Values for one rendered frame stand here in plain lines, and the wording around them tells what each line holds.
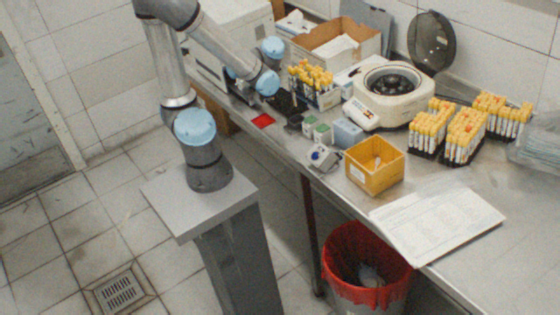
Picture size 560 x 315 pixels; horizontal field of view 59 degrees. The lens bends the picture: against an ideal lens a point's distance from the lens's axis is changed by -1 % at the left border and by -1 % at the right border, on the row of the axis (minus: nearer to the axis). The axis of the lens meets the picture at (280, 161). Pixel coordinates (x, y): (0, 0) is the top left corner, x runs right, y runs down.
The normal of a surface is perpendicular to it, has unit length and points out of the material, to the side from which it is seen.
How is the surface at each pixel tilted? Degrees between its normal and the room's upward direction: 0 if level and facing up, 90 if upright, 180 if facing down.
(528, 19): 90
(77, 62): 90
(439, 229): 1
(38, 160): 90
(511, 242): 0
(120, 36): 90
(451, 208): 1
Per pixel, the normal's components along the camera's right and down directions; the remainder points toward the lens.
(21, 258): -0.14, -0.75
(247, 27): 0.57, 0.47
